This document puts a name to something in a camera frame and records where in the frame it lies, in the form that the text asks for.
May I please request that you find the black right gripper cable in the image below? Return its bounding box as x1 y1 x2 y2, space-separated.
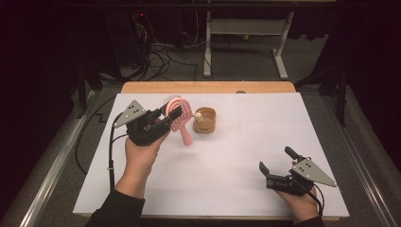
294 178 325 218

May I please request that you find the tangle of floor cables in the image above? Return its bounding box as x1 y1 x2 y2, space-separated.
131 12 209 81

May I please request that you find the dark metal stand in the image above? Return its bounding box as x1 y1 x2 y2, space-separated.
75 60 105 119

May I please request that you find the pink hairbrush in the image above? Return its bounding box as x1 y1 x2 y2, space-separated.
162 94 194 148

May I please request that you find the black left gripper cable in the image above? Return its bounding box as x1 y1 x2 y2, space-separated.
108 112 131 192

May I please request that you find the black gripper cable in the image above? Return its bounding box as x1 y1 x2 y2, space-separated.
294 178 325 218
108 112 131 192

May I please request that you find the person's right hand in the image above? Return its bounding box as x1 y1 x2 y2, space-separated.
275 187 320 223

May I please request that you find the white desk frame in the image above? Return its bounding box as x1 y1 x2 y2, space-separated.
202 10 296 80

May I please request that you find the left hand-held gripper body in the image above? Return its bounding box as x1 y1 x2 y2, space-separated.
113 99 173 147

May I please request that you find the metal floor rail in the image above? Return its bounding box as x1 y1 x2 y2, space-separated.
18 89 97 227
321 94 399 227

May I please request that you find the person's left hand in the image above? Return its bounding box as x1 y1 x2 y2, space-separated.
123 131 171 185

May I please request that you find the long black floor cable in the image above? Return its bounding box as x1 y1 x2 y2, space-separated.
74 94 117 176

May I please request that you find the wooden table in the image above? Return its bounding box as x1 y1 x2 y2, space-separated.
73 80 350 222

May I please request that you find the round wooden holder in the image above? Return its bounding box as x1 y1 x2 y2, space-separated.
192 106 218 134

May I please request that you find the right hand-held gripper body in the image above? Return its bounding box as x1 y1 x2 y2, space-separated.
266 155 338 197

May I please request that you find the white table mat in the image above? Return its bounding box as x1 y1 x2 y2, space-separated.
73 92 350 218

